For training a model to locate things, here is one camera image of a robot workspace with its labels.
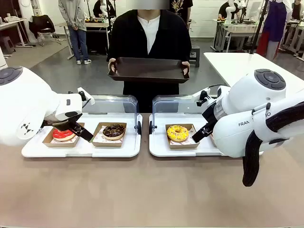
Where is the grey step stool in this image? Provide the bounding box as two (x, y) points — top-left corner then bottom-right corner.
(189, 45), (200, 68)

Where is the cardboard box of chocolate donut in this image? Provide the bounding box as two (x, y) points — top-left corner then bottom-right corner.
(92, 122), (128, 148)

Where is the person in black jacket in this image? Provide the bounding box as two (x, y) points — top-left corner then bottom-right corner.
(107, 9), (192, 114)

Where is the bystander in grey hoodie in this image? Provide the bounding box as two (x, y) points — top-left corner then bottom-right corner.
(58, 0), (92, 65)

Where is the bystander in purple apron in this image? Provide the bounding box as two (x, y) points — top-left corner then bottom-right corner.
(256, 0), (292, 61)

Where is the person's left hand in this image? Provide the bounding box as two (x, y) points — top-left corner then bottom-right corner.
(181, 61), (191, 78)

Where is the office chair with black jacket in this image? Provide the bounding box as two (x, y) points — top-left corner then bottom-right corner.
(28, 14), (62, 47)

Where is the black tripod pole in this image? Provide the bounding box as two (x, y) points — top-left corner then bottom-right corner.
(249, 0), (271, 54)

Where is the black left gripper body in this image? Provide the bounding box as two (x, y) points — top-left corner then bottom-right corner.
(41, 111), (83, 131)

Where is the dark brown serving tray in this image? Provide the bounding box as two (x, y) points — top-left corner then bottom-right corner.
(107, 57), (190, 84)

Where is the cardboard box of red donut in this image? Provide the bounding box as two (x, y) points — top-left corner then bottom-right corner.
(42, 122), (86, 148)

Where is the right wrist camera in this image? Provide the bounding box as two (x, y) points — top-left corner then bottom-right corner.
(191, 87), (212, 107)

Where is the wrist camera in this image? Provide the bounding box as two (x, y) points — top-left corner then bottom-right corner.
(77, 87), (95, 106)
(191, 87), (212, 107)

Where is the cardboard box of yellow donut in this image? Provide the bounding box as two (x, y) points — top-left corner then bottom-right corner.
(165, 123), (200, 150)

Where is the red glazed donut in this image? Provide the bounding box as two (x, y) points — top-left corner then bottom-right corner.
(52, 128), (75, 142)

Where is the paper liner under yellow donut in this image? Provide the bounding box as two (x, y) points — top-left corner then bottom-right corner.
(168, 125), (197, 145)

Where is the bystander in black shirt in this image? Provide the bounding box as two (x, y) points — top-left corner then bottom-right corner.
(170, 0), (193, 25)

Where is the person's right hand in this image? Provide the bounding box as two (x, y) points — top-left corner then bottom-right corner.
(108, 58), (118, 75)

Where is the white display tray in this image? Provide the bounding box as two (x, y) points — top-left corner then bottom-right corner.
(149, 113), (225, 158)
(21, 113), (143, 159)

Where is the black table with fruit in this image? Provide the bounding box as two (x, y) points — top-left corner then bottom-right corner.
(84, 16), (113, 56)

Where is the grey background work table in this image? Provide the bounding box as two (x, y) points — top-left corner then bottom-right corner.
(212, 19), (265, 53)

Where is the white desk with stool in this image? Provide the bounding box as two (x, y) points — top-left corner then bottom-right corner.
(0, 17), (27, 54)

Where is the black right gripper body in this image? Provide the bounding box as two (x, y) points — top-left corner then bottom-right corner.
(201, 104), (223, 130)

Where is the paper liner under chocolate donut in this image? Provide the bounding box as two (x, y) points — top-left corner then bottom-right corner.
(93, 125), (125, 144)

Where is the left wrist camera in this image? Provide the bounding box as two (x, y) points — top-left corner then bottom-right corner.
(77, 87), (95, 106)

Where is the paper liner under red donut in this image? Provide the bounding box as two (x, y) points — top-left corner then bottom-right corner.
(51, 135), (78, 144)

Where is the white side table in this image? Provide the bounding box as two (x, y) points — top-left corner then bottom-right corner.
(203, 51), (304, 87)

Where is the chocolate glazed donut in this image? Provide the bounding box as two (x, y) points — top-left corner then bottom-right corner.
(102, 123), (126, 140)

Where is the black cable sleeve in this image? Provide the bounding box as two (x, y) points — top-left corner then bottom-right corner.
(242, 101), (304, 187)

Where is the clear plastic tray cover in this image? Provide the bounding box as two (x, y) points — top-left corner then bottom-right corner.
(152, 95), (207, 130)
(82, 95), (139, 130)

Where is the yellow sprinkled donut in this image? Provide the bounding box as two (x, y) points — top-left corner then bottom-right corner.
(166, 125), (190, 143)

